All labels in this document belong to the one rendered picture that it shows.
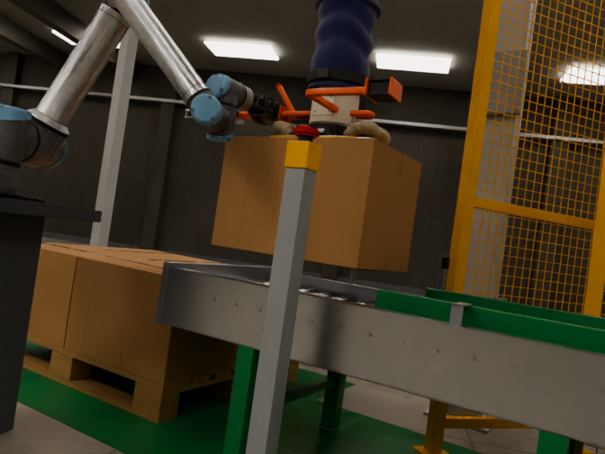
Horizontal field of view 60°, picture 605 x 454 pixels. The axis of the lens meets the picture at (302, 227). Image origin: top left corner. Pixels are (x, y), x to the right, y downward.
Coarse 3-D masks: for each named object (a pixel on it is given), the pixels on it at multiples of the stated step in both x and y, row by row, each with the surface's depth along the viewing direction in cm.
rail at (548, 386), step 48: (192, 288) 172; (240, 288) 162; (240, 336) 161; (336, 336) 144; (384, 336) 137; (432, 336) 131; (480, 336) 125; (384, 384) 136; (432, 384) 130; (480, 384) 124; (528, 384) 119; (576, 384) 114; (576, 432) 114
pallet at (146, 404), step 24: (24, 360) 241; (72, 360) 222; (96, 360) 214; (72, 384) 220; (96, 384) 223; (144, 384) 200; (168, 384) 197; (192, 384) 209; (216, 384) 236; (144, 408) 198; (168, 408) 199
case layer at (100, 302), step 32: (64, 256) 231; (96, 256) 239; (128, 256) 264; (160, 256) 296; (64, 288) 229; (96, 288) 218; (128, 288) 209; (32, 320) 238; (64, 320) 227; (96, 320) 217; (128, 320) 207; (96, 352) 215; (128, 352) 206; (160, 352) 197; (192, 352) 207; (224, 352) 224
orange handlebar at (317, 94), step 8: (312, 88) 165; (320, 88) 163; (328, 88) 162; (336, 88) 160; (344, 88) 159; (352, 88) 158; (360, 88) 156; (312, 96) 168; (320, 96) 171; (328, 104) 176; (240, 112) 210; (288, 112) 198; (296, 112) 196; (304, 112) 194; (336, 112) 182; (352, 112) 184; (360, 112) 182; (368, 112) 182
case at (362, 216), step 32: (224, 160) 191; (256, 160) 183; (320, 160) 169; (352, 160) 162; (384, 160) 166; (224, 192) 190; (256, 192) 182; (320, 192) 168; (352, 192) 161; (384, 192) 169; (416, 192) 191; (224, 224) 188; (256, 224) 181; (320, 224) 167; (352, 224) 160; (384, 224) 171; (320, 256) 166; (352, 256) 159; (384, 256) 174
